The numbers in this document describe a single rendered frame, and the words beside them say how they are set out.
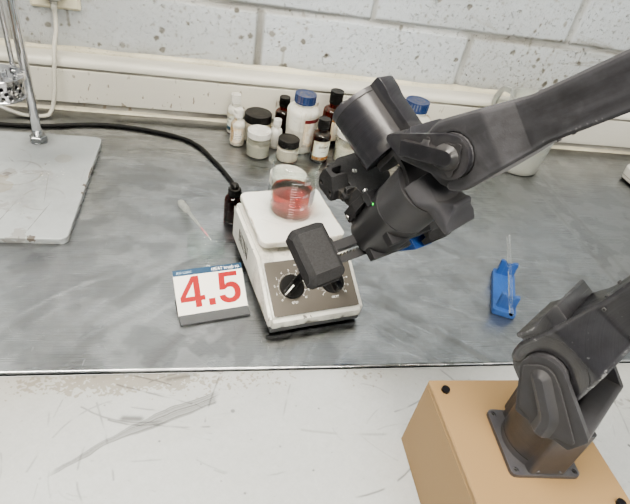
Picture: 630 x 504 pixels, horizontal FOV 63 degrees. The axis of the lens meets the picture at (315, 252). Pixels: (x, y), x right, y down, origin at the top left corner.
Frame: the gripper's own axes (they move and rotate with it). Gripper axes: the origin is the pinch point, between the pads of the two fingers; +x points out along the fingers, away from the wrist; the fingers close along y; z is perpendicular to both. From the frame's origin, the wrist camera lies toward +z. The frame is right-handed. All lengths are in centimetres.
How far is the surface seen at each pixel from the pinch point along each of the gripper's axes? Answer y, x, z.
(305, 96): -19.1, 25.0, 36.0
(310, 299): 3.7, 9.4, -2.1
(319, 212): -3.7, 10.9, 9.1
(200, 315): 16.5, 14.0, 2.0
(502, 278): -28.3, 12.3, -9.9
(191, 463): 24.6, 4.9, -13.3
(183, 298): 17.7, 13.9, 4.8
